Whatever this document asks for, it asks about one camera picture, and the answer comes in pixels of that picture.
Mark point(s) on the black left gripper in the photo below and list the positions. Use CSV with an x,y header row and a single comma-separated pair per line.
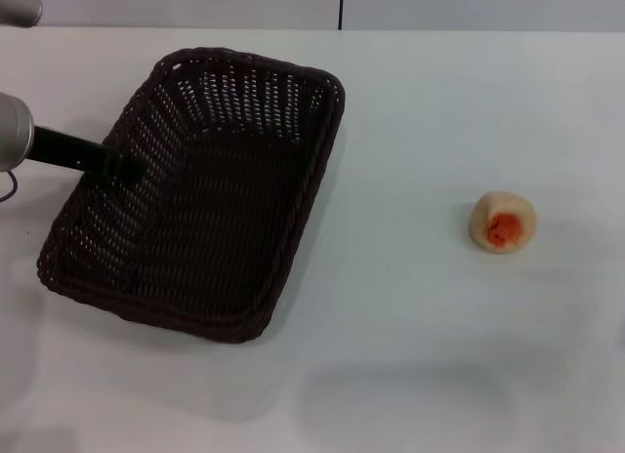
x,y
63,148

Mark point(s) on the dark woven rectangular basket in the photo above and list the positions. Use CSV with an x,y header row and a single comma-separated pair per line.
x,y
224,228

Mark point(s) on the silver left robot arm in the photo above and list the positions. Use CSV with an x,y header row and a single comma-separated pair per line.
x,y
13,131

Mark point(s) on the round bun with orange centre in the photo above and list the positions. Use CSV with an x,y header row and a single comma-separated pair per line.
x,y
503,223

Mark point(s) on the black vertical wall strip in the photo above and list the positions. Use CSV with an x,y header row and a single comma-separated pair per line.
x,y
341,6

